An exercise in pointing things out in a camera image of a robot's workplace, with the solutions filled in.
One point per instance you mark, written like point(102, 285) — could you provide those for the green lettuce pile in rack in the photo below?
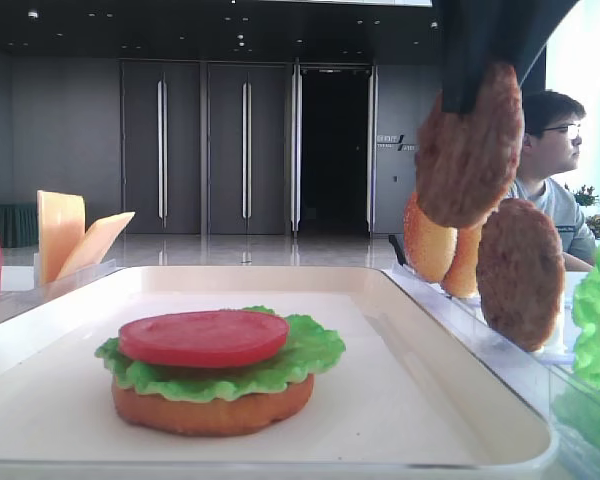
point(597, 330)

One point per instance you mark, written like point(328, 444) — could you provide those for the leaning orange cheese slice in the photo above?
point(96, 242)

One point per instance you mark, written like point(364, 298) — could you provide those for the green potted plant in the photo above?
point(585, 196)

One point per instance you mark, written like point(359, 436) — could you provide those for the clear acrylic left rack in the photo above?
point(19, 301)

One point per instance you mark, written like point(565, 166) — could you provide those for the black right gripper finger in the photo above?
point(478, 33)

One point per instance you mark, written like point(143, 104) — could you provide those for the clear acrylic rack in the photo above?
point(19, 301)
point(545, 379)

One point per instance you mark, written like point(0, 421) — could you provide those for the dark double door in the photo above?
point(205, 147)

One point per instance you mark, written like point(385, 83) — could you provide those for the seated man with glasses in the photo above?
point(551, 146)

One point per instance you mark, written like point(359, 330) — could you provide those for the brown meat patty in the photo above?
point(466, 163)
point(520, 273)

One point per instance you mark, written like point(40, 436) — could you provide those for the sesame bun right rack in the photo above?
point(429, 247)

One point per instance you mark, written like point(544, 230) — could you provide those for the bottom burger bun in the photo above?
point(218, 418)

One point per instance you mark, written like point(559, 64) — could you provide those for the upright yellow cheese slice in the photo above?
point(61, 225)

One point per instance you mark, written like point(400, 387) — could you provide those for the white plastic tray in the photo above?
point(406, 401)

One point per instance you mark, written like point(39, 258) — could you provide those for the red tomato slice on burger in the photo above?
point(204, 339)

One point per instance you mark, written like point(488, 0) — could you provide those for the green lettuce leaf on burger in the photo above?
point(310, 348)

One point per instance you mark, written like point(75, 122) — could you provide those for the clear acrylic right rack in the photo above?
point(545, 379)

